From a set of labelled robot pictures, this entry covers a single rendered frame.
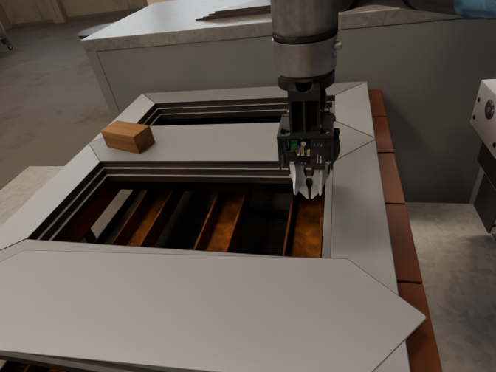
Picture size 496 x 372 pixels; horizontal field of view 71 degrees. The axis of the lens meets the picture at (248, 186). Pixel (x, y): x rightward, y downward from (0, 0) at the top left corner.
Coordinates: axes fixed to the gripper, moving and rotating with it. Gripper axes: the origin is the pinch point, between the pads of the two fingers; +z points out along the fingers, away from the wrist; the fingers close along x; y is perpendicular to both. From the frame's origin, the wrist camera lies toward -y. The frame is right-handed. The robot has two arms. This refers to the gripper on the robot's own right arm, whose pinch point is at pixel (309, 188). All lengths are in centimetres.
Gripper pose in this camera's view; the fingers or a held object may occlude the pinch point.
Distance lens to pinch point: 57.8
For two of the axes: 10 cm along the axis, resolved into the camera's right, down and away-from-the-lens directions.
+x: 9.7, 0.1, -2.2
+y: -1.9, 6.0, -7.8
